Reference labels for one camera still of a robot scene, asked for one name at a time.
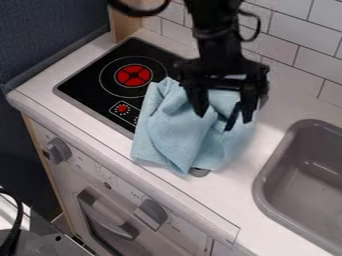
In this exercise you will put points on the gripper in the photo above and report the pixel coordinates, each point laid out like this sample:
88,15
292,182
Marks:
221,68

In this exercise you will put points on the toy sink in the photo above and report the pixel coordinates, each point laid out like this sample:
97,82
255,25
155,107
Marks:
300,186

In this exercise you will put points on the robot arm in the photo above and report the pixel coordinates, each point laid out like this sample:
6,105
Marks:
214,20

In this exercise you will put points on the toy stove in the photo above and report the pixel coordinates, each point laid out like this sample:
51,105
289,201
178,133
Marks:
116,83

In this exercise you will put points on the light blue cloth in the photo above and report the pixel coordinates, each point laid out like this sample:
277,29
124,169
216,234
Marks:
187,133

